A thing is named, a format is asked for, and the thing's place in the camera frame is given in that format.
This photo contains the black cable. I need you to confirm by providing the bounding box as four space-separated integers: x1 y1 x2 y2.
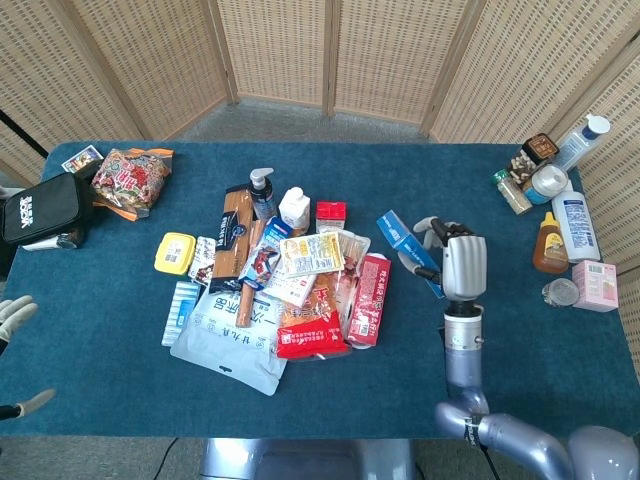
157 437 180 480

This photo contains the dark blue spaghetti pack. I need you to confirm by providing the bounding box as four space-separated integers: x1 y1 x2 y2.
208 184 257 295

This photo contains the clear bag of pink snacks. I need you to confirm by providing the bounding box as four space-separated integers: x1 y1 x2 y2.
338 231 374 322

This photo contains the blue white calculator box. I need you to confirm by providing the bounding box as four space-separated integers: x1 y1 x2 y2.
376 209 447 300

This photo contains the blue tablecloth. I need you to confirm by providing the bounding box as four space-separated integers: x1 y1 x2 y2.
0 140 640 441

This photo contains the pink box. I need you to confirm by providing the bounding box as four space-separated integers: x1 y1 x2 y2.
570 259 620 314

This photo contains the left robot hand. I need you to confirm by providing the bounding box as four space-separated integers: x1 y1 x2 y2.
0 294 57 423

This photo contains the yellow plastic box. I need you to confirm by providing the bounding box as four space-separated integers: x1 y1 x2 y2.
153 231 197 277

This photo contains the dark pump dispenser bottle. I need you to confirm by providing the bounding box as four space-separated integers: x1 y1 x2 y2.
248 168 277 222

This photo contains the green cap spice bottle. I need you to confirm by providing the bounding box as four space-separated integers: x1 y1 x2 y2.
491 169 534 217

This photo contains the brown cylindrical stick pack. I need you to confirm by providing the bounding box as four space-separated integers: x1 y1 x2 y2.
236 219 267 329

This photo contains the red colourful snack bag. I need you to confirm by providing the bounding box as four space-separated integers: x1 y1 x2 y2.
91 146 175 222

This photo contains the amber honey squeeze bottle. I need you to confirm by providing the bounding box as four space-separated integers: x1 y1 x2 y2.
531 211 571 276

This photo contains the small card packet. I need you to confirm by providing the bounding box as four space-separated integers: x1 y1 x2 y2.
61 144 105 174

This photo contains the red orange noodle bag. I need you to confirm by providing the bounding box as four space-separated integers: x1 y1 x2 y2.
275 275 354 362

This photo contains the grey robot torso base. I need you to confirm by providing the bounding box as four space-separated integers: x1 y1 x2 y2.
198 438 417 480

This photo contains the black zip pouch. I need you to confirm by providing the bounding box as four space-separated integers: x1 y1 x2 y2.
0 171 95 247

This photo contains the red snack packet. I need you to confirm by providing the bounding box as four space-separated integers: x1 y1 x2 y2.
344 253 393 349

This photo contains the white lid round jar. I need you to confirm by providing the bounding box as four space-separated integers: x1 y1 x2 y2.
529 164 572 207

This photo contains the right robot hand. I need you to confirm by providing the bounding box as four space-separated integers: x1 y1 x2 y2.
412 216 489 302

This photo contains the glass jar lying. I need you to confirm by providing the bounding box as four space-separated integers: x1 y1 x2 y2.
541 278 581 309

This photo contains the woven wicker folding screen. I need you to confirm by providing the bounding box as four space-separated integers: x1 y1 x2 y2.
0 0 640 371

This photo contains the white bottle blue label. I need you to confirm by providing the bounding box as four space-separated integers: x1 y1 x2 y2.
550 189 602 264

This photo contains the cream pancake print packet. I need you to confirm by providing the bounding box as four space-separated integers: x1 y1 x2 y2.
279 230 347 279

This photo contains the black pole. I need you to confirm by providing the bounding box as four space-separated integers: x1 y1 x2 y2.
0 108 50 153

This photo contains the small red white box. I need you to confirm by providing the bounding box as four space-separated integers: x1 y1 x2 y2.
315 200 348 234

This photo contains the clear bottle with blue cap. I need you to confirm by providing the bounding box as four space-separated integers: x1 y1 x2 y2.
556 113 613 172

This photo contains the large white resealable pouch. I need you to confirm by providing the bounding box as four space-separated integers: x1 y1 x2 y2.
169 288 289 398

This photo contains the white drink carton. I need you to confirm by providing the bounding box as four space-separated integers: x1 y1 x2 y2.
277 186 312 236

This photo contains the small white brown snack packet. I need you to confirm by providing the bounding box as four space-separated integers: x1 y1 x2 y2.
188 235 218 287

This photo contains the ribbed white blue pack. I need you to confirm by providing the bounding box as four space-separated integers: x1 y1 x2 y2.
160 280 202 348

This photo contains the blue spider-man print box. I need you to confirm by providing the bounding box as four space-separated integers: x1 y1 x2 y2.
238 216 292 292

